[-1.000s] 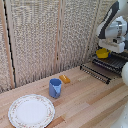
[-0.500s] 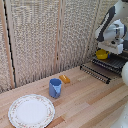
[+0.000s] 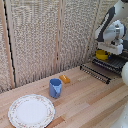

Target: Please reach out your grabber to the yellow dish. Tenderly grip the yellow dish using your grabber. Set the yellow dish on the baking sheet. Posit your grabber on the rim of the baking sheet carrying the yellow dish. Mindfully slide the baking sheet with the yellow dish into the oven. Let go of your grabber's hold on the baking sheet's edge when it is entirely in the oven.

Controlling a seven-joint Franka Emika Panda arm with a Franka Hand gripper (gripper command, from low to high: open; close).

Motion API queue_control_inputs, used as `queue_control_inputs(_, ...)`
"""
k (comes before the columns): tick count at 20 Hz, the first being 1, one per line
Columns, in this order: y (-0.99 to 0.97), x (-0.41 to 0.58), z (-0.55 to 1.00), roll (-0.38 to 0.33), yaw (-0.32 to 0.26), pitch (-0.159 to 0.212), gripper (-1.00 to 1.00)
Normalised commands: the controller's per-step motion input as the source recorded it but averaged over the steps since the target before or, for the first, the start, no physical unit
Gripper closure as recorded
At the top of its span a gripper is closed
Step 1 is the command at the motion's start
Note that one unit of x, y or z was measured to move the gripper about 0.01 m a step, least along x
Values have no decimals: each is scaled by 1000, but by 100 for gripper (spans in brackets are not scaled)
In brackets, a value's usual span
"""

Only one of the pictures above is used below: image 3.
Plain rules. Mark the blurry white object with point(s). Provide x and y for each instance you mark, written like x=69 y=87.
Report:
x=122 y=116

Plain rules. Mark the white floral-rimmed plate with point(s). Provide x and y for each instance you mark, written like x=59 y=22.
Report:
x=31 y=111

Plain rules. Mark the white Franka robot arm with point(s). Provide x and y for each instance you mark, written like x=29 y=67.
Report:
x=110 y=20

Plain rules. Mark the woven folding screen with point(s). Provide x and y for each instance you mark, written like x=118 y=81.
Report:
x=33 y=40

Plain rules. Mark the white rounded object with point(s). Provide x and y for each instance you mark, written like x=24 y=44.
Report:
x=125 y=74

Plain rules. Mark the blue plastic cup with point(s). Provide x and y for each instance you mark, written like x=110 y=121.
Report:
x=55 y=89

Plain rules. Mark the orange rectangular block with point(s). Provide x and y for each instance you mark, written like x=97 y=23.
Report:
x=65 y=79

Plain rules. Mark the yellow plastic bowl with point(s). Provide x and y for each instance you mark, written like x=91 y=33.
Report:
x=101 y=55

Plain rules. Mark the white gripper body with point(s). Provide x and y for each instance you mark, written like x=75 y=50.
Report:
x=115 y=49

